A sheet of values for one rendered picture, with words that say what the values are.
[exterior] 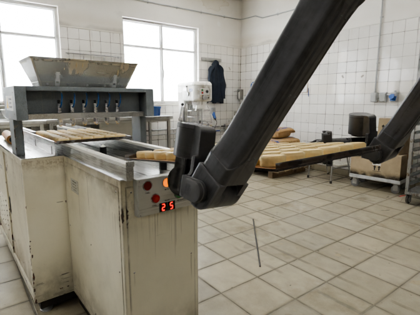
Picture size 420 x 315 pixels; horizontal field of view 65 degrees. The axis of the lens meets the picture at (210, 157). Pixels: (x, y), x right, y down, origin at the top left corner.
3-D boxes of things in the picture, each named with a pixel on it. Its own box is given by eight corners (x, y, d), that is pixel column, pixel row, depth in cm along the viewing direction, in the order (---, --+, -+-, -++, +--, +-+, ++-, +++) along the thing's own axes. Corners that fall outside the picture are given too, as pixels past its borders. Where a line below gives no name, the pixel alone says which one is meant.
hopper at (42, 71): (20, 87, 179) (17, 60, 177) (118, 89, 214) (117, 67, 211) (32, 85, 157) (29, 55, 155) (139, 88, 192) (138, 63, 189)
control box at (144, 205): (134, 215, 121) (132, 178, 119) (188, 202, 136) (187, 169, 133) (139, 218, 118) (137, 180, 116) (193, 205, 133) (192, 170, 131)
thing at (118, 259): (73, 304, 183) (60, 144, 168) (131, 283, 204) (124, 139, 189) (129, 390, 129) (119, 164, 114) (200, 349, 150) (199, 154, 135)
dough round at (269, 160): (267, 164, 67) (267, 154, 67) (290, 164, 64) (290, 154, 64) (254, 167, 63) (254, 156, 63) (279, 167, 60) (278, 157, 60)
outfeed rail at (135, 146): (57, 132, 285) (56, 124, 284) (60, 132, 287) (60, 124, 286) (195, 170, 131) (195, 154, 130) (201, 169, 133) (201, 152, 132)
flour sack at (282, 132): (242, 135, 540) (243, 125, 537) (259, 134, 568) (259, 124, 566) (280, 139, 489) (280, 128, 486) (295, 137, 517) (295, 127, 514)
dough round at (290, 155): (301, 164, 64) (300, 153, 63) (276, 163, 66) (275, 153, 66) (308, 160, 68) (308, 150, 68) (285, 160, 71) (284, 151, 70)
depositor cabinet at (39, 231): (1, 239, 269) (-11, 136, 255) (89, 219, 313) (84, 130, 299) (37, 319, 171) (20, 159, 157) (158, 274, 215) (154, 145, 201)
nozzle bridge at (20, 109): (9, 150, 182) (2, 87, 176) (131, 140, 226) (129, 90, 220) (20, 159, 156) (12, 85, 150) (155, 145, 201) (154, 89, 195)
